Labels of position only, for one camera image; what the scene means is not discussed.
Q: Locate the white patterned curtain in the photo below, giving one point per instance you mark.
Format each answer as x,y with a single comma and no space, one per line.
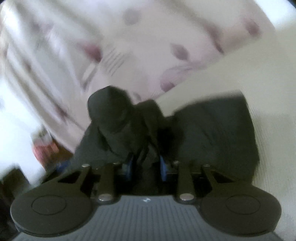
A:
55,54

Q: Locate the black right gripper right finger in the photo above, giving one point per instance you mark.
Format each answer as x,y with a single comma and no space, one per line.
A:
227,204

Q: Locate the patterned cloth bag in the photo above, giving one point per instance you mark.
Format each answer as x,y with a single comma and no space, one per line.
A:
41,137

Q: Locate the black garment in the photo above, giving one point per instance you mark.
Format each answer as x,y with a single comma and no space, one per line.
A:
218,132

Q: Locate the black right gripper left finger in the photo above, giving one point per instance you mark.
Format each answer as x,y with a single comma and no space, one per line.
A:
65,203

